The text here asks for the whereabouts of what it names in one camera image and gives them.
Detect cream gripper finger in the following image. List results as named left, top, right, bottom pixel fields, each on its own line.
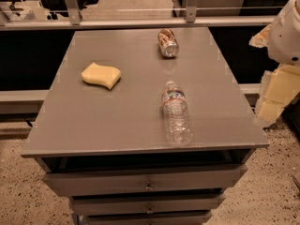
left=248, top=24, right=271, bottom=48
left=256, top=64, right=300, bottom=123

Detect orange soda can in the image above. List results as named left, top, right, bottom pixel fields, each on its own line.
left=157, top=29, right=179, bottom=58

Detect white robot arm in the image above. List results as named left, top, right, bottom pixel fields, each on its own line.
left=249, top=0, right=300, bottom=128

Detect clear plastic water bottle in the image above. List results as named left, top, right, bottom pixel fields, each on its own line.
left=161, top=81, right=192, bottom=145

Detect grey drawer cabinet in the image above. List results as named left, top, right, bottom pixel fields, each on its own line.
left=21, top=27, right=270, bottom=225

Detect middle grey drawer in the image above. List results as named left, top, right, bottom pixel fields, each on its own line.
left=71, top=193, right=225, bottom=216

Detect grey drawer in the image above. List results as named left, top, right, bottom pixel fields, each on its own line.
left=43, top=164, right=247, bottom=197
left=87, top=211, right=211, bottom=225
left=71, top=193, right=225, bottom=216

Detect yellow sponge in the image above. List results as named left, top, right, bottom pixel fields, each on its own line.
left=82, top=62, right=121, bottom=90

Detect top grey drawer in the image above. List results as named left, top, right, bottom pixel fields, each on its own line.
left=43, top=164, right=247, bottom=197

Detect bottom grey drawer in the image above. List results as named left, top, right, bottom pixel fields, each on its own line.
left=87, top=211, right=211, bottom=225

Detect metal railing frame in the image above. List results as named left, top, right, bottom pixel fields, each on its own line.
left=0, top=0, right=274, bottom=31

